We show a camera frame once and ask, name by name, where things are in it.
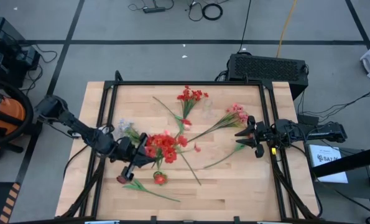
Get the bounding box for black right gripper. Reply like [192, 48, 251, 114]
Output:
[234, 116, 287, 158]

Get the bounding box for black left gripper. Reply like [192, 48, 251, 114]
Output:
[116, 133, 156, 185]

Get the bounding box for red artificial flower bunch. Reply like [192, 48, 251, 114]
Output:
[144, 133, 202, 171]
[177, 85, 210, 138]

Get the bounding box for white veined artificial flower bunch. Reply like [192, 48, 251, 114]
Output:
[118, 119, 142, 144]

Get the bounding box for pink artificial flower bunch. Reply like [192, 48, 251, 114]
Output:
[187, 103, 250, 143]

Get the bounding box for pale pink-green artificial tulip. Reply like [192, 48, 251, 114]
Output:
[152, 96, 192, 131]

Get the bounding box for green glass vase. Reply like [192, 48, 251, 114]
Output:
[152, 170, 169, 187]

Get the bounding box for dark red artificial tulip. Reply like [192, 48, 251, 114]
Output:
[203, 142, 246, 170]
[116, 175, 182, 203]

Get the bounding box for black computer tower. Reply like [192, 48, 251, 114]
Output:
[227, 52, 310, 100]

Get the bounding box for white printed booklet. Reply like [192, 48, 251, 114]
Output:
[308, 144, 349, 184]

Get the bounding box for black side cart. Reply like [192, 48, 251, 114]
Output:
[305, 142, 370, 224]

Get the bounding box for orange black vacuum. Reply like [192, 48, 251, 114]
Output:
[0, 77, 35, 149]

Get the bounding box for black power strip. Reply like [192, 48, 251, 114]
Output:
[142, 6, 167, 14]

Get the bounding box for black equipment case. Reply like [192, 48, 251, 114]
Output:
[0, 17, 42, 90]

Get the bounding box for black metal table frame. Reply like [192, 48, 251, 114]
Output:
[60, 70, 324, 224]

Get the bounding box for long black floor cable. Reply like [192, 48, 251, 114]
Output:
[238, 0, 252, 54]

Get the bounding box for yellow floor cable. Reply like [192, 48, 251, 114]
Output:
[276, 0, 298, 58]

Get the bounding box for coiled black cable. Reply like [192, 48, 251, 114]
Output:
[201, 2, 224, 21]

